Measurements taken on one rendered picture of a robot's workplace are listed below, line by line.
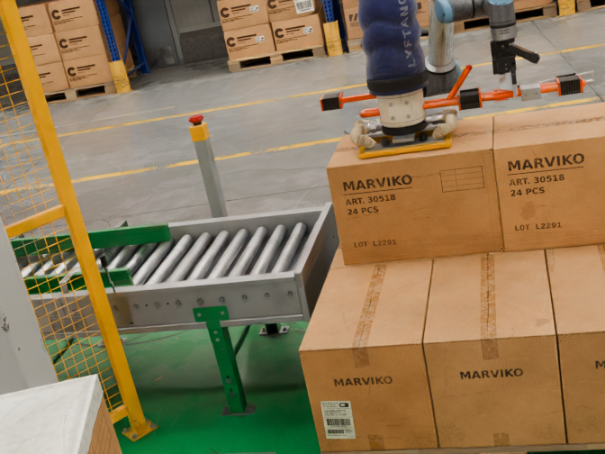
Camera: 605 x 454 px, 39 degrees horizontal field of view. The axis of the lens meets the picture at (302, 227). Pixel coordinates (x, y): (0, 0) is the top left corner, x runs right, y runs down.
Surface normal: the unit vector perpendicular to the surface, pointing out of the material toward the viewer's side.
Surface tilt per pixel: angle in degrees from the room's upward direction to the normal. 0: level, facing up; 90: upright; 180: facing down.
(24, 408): 0
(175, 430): 0
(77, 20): 92
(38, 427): 0
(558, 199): 90
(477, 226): 90
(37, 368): 90
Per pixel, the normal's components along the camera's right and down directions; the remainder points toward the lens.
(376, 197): -0.20, 0.40
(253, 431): -0.19, -0.91
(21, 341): 0.96, -0.10
